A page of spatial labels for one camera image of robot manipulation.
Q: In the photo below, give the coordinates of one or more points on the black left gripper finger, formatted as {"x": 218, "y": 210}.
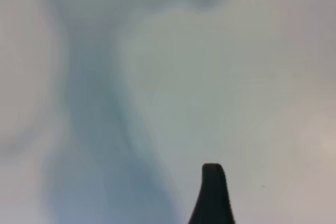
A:
{"x": 212, "y": 197}

